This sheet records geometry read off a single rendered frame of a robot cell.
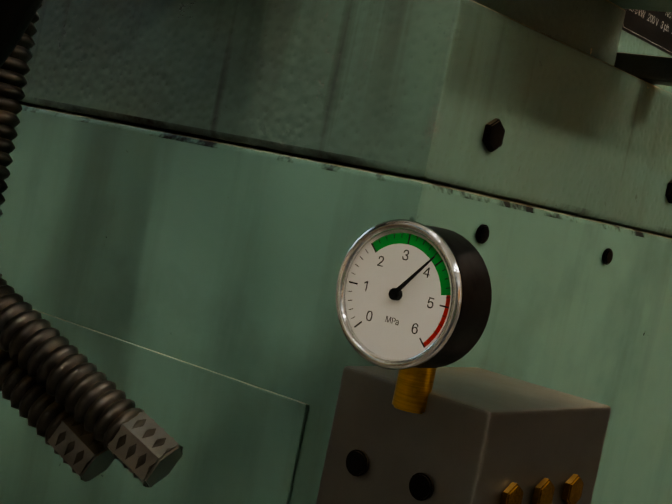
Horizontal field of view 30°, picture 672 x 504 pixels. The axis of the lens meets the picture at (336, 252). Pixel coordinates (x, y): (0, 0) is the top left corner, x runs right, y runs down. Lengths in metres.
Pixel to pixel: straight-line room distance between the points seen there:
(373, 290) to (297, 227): 0.12
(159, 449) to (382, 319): 0.12
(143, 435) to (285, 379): 0.10
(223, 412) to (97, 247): 0.14
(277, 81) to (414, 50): 0.09
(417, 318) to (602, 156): 0.26
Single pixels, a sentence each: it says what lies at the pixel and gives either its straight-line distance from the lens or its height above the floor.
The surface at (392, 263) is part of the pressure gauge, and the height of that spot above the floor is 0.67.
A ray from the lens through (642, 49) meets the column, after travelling 1.04.
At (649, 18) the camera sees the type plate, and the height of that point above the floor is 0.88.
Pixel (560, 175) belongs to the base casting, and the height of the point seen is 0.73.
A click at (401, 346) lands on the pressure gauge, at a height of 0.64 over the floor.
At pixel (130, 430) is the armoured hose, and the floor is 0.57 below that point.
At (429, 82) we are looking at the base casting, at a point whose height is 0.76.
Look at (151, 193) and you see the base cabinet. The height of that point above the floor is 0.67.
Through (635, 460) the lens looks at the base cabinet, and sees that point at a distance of 0.90.
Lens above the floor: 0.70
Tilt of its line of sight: 3 degrees down
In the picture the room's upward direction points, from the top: 12 degrees clockwise
